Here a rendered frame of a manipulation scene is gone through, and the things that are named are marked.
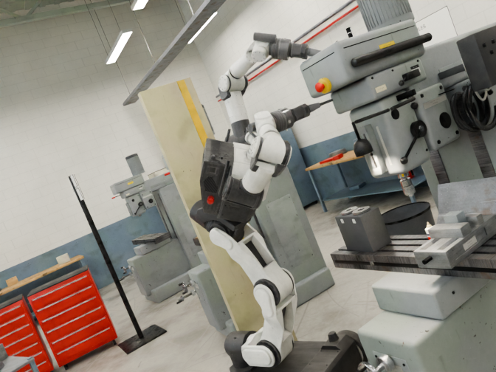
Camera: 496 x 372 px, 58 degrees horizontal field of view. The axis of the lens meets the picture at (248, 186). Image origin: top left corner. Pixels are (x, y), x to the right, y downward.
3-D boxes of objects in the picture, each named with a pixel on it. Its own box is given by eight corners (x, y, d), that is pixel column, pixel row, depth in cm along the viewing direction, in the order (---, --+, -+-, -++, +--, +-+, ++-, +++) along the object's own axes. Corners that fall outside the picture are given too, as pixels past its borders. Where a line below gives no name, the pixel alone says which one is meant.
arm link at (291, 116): (305, 97, 185) (283, 106, 180) (314, 119, 186) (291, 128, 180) (288, 105, 196) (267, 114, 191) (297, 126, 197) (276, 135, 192)
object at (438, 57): (416, 101, 186) (400, 55, 185) (377, 115, 206) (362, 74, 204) (518, 56, 224) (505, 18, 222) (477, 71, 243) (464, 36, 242)
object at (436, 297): (444, 322, 171) (433, 293, 170) (378, 310, 201) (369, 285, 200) (514, 263, 194) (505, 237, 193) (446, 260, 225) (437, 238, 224)
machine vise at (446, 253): (452, 269, 164) (441, 241, 164) (418, 267, 177) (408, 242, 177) (501, 229, 182) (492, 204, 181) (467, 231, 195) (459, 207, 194)
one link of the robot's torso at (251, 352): (246, 368, 229) (237, 345, 228) (269, 346, 243) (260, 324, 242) (277, 370, 215) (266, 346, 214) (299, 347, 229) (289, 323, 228)
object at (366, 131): (381, 173, 185) (364, 126, 184) (375, 175, 189) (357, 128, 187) (388, 170, 187) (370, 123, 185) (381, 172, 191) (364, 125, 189)
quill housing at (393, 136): (407, 174, 180) (378, 99, 177) (370, 181, 198) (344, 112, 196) (435, 158, 189) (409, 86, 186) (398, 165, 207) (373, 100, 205)
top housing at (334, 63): (350, 81, 168) (334, 40, 167) (309, 101, 191) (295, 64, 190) (429, 52, 190) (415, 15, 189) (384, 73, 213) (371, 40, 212)
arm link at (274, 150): (258, 119, 170) (266, 132, 152) (284, 128, 172) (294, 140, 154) (250, 146, 174) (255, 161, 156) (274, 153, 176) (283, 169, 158)
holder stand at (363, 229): (373, 252, 215) (358, 214, 213) (347, 249, 235) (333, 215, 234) (392, 242, 219) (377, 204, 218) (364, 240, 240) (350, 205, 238)
